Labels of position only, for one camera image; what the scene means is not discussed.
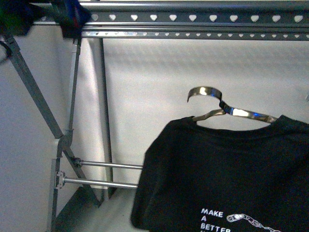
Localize lower steel crossbar rod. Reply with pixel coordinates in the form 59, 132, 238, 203
62, 177, 138, 189

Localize dark hanging garment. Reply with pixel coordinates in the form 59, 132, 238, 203
0, 0, 91, 39

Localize perforated top hanging rail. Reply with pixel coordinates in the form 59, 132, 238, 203
31, 1, 309, 41

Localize grey drying rack frame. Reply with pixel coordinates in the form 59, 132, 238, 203
0, 31, 110, 232

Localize steel crossbar rod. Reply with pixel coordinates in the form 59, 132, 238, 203
80, 160, 143, 170
62, 177, 138, 189

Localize black printed t-shirt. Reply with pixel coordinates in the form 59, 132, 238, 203
130, 116, 309, 232

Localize upper steel crossbar rod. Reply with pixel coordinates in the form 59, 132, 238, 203
80, 160, 143, 170

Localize metal clothes hanger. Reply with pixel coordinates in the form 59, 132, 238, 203
187, 87, 278, 124

